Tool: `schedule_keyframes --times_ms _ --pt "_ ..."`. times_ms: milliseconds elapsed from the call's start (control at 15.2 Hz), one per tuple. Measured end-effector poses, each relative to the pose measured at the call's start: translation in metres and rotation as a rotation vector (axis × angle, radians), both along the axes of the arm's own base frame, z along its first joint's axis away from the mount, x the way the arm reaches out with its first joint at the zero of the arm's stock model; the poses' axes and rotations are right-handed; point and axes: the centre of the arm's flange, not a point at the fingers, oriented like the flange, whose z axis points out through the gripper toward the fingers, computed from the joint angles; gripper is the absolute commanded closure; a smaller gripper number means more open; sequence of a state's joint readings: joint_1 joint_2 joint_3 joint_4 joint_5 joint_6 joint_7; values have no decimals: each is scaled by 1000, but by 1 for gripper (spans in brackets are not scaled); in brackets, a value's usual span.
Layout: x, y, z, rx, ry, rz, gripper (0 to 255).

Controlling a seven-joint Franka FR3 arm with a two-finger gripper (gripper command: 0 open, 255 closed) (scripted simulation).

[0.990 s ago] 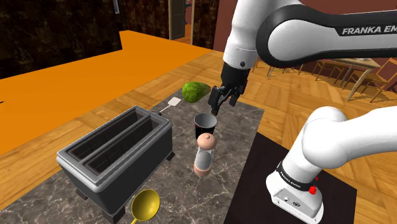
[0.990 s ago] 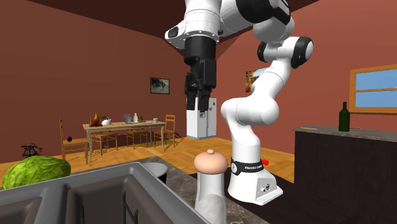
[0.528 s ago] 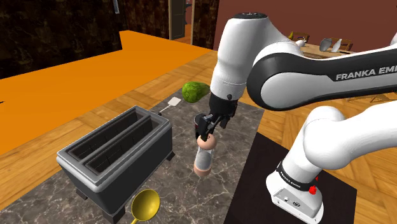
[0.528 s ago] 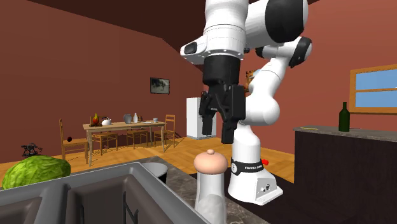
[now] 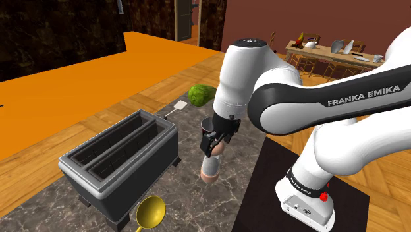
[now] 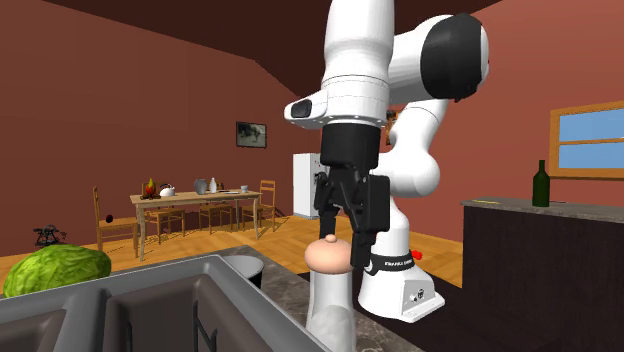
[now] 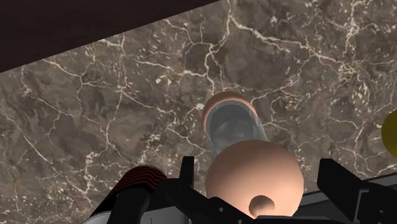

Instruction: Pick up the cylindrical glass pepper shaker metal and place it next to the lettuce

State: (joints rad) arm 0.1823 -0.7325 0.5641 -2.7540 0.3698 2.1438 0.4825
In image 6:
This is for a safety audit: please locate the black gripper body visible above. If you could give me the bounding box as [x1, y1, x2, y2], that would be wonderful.
[319, 123, 383, 173]

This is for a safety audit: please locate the wooden chair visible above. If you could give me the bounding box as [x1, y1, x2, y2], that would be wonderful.
[91, 185, 141, 258]
[198, 201, 236, 236]
[241, 179, 277, 233]
[142, 182, 187, 245]

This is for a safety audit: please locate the black round container white top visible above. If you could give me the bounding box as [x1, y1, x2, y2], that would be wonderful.
[221, 254, 265, 290]

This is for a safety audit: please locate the white refrigerator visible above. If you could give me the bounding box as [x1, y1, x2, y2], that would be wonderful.
[292, 152, 329, 221]

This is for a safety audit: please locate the wooden dining table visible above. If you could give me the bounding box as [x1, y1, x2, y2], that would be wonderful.
[129, 177, 263, 263]

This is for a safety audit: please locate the clear baby bottle peach teat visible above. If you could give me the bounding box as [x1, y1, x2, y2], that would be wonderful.
[303, 233, 358, 352]

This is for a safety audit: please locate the grey kitchen sink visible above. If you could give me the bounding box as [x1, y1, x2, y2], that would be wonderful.
[0, 253, 334, 352]

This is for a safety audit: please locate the dark green glass bottle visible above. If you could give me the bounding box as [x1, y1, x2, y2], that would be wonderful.
[531, 159, 552, 208]

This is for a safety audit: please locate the dark kitchen cabinet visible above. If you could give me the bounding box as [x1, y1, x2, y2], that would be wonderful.
[459, 196, 624, 352]

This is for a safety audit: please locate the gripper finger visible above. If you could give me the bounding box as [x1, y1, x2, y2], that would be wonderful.
[313, 167, 350, 241]
[342, 169, 392, 270]

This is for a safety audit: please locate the green lettuce head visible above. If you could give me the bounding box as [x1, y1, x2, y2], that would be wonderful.
[2, 243, 113, 299]

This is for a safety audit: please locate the dark framed wall picture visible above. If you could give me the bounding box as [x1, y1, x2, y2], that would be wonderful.
[235, 121, 268, 150]

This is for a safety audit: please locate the wooden framed window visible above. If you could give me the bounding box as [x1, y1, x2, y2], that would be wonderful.
[548, 100, 624, 181]

